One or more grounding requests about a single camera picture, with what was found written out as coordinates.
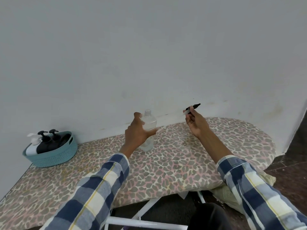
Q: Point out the person's right hand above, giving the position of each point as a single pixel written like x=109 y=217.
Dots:
x=197 y=122

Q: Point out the person's left hand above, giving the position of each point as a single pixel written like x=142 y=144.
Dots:
x=136 y=134

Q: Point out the tall clear plastic bottle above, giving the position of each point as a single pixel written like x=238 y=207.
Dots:
x=148 y=141

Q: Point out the long-tube black pump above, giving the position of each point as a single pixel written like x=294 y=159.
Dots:
x=193 y=108

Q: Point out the black soap dispenser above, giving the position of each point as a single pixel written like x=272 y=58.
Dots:
x=57 y=141
x=46 y=146

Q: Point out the person's right forearm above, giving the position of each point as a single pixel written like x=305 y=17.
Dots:
x=247 y=179

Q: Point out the person's left forearm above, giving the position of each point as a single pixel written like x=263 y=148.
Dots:
x=93 y=191

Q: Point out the person's black trousers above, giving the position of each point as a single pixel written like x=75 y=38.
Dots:
x=208 y=217

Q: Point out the leopard print ironing board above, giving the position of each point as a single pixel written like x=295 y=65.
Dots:
x=168 y=165

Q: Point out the teal plastic basket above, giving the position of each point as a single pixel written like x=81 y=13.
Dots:
x=52 y=158

